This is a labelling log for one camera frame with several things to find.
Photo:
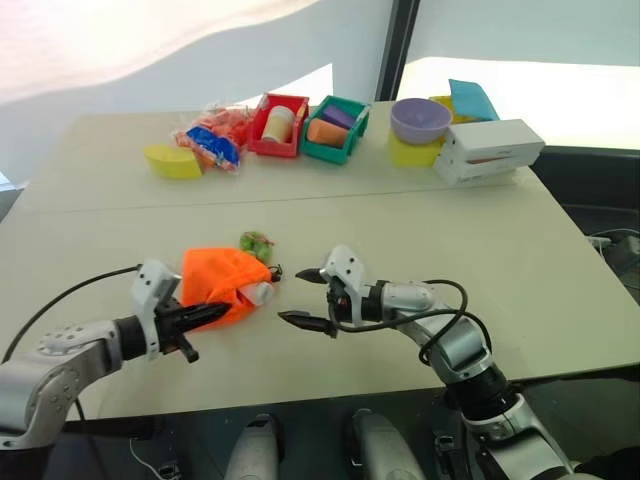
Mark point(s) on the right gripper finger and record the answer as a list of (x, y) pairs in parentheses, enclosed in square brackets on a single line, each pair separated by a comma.
[(312, 275), (307, 320)]

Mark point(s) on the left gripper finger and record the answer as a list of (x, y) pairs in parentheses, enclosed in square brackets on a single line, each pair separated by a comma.
[(205, 309), (202, 321)]

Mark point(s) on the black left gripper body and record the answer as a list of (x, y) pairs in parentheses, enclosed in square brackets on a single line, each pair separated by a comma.
[(170, 321)]

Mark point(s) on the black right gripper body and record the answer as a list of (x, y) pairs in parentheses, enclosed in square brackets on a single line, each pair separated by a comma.
[(338, 306)]

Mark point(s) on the white tube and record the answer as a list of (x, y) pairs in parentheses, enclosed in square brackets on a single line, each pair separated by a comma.
[(261, 292)]

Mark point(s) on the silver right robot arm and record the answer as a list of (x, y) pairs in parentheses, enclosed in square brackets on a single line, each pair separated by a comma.
[(465, 350)]

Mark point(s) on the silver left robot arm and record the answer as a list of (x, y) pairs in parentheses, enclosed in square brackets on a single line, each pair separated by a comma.
[(50, 370)]

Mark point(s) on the small green toy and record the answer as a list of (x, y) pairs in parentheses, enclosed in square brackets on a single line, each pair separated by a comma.
[(254, 243)]

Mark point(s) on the green storage bin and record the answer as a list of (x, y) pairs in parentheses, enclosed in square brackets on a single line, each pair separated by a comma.
[(325, 152)]

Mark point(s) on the red storage bin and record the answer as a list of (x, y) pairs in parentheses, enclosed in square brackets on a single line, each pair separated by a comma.
[(272, 147)]

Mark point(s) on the grey rounded robot leg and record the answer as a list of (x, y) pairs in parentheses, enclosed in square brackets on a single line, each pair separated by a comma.
[(380, 450), (255, 450)]

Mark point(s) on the orange cylinder block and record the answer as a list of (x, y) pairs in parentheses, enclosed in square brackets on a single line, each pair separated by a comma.
[(326, 134)]

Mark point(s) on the yellow bowl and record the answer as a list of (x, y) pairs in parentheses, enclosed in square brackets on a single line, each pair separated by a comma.
[(172, 162)]

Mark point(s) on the cream cylindrical jar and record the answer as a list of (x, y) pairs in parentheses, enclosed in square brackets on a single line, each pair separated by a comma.
[(278, 125)]

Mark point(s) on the purple block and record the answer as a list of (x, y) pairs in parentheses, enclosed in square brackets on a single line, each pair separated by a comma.
[(337, 116)]

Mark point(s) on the blue plastic packet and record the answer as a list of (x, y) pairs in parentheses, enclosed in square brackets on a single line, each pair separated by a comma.
[(212, 145)]

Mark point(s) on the clear bag of orange pieces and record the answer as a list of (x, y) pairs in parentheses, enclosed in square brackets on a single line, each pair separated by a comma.
[(227, 122)]

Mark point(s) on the small white carton box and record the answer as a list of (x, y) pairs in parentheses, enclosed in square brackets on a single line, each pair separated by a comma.
[(465, 175)]

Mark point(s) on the purple bowl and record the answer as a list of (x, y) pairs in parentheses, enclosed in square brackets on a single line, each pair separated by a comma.
[(420, 120)]

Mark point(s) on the large white carton box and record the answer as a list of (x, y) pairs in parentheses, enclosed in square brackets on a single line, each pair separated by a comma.
[(495, 142)]

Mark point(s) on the blue plastic piece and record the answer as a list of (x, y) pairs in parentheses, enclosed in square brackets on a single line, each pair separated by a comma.
[(472, 97)]

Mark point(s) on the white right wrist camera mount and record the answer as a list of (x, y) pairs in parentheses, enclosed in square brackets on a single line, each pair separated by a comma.
[(345, 265)]

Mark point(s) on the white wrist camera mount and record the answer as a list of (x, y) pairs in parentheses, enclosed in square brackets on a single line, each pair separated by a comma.
[(150, 280), (345, 265)]

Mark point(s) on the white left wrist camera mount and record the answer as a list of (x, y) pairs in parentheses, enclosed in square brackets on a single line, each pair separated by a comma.
[(150, 280)]

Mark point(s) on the black table frame bar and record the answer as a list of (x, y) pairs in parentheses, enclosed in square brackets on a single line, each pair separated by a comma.
[(115, 428)]

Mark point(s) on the dark window frame post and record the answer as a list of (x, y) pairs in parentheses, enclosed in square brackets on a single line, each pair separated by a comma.
[(397, 50)]

